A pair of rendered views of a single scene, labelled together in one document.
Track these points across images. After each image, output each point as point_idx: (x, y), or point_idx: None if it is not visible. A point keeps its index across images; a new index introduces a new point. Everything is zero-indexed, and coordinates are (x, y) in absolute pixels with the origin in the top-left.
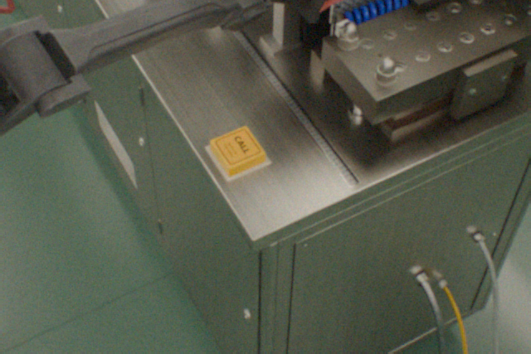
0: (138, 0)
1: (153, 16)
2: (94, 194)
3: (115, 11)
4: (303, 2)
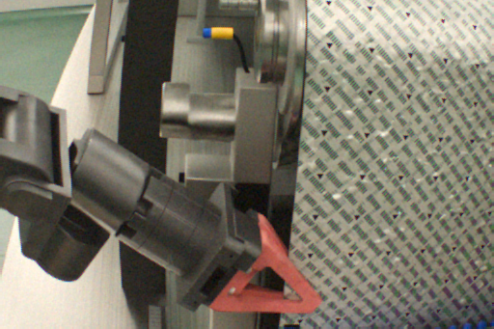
0: (51, 278)
1: None
2: None
3: (14, 273)
4: (178, 259)
